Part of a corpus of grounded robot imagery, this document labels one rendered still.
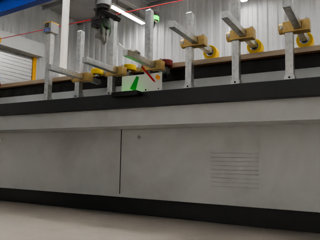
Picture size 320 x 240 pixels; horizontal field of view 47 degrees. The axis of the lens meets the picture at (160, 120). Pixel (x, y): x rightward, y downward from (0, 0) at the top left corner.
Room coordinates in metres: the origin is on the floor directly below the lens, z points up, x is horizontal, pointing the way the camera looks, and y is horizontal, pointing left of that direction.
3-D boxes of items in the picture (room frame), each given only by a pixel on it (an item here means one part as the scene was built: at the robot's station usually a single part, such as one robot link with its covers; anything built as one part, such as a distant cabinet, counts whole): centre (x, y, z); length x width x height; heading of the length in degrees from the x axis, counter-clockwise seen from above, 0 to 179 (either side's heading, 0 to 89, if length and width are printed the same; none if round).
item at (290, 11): (1.60, -0.60, 0.95); 0.50 x 0.04 x 0.04; 151
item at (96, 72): (2.35, 0.41, 0.85); 0.08 x 0.08 x 0.11
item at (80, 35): (2.26, 0.51, 0.89); 0.04 x 0.04 x 0.48; 61
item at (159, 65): (2.01, 0.05, 0.85); 0.14 x 0.06 x 0.05; 61
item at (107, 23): (1.97, 0.33, 1.10); 0.09 x 0.08 x 0.12; 62
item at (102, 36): (1.95, 0.33, 1.00); 0.06 x 0.03 x 0.09; 62
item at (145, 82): (2.01, 0.11, 0.75); 0.26 x 0.01 x 0.10; 61
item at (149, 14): (2.02, 0.07, 0.93); 0.04 x 0.04 x 0.48; 61
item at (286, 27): (1.64, -0.61, 0.95); 0.14 x 0.06 x 0.05; 61
